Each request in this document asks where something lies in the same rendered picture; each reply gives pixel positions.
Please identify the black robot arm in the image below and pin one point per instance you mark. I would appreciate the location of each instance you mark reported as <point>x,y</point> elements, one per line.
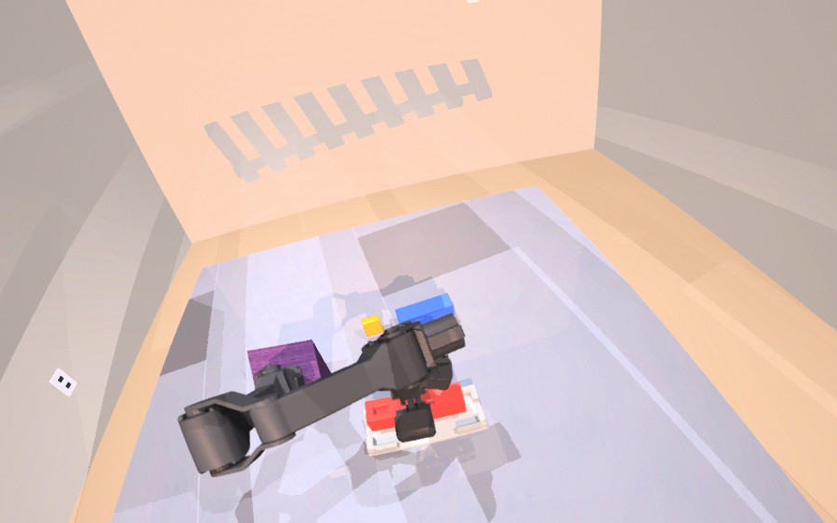
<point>216,430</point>

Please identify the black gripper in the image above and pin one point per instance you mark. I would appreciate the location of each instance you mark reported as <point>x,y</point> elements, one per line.
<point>416,421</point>

